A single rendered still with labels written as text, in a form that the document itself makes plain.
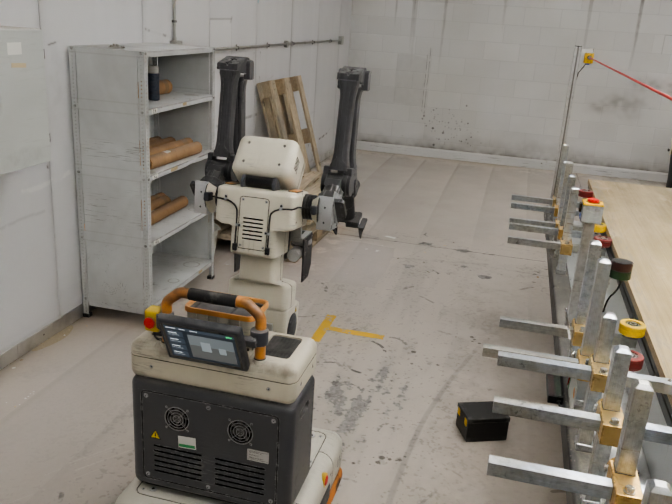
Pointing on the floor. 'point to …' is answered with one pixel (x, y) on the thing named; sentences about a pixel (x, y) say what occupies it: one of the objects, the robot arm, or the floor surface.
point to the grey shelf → (125, 157)
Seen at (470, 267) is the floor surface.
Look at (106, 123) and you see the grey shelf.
